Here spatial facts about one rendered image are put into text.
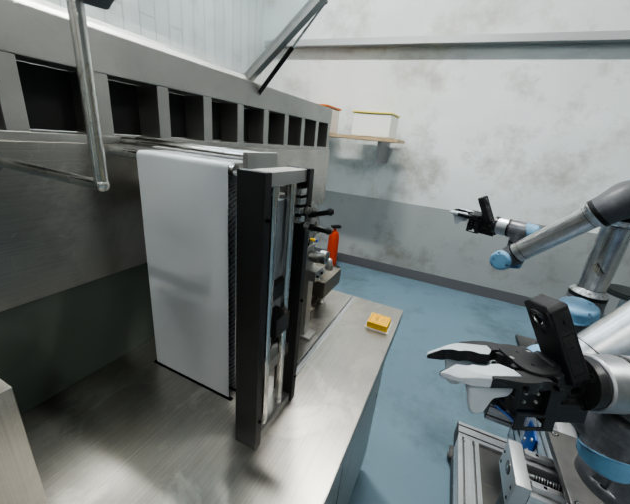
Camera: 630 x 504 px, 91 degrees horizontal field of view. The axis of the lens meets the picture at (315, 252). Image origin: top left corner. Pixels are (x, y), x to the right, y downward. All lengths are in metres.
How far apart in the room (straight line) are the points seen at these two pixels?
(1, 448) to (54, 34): 0.66
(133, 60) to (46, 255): 0.45
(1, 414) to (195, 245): 0.36
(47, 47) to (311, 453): 0.90
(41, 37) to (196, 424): 0.78
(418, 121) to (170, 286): 3.30
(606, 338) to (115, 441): 0.92
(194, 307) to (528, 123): 3.46
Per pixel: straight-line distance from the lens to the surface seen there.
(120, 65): 0.87
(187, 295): 0.75
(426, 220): 3.76
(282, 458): 0.73
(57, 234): 0.81
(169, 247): 0.74
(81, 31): 0.48
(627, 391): 0.57
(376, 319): 1.12
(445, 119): 3.71
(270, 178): 0.46
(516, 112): 3.74
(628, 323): 0.76
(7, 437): 0.60
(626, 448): 0.66
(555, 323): 0.48
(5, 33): 0.78
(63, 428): 0.87
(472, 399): 0.46
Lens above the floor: 1.49
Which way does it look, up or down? 20 degrees down
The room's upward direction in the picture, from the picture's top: 6 degrees clockwise
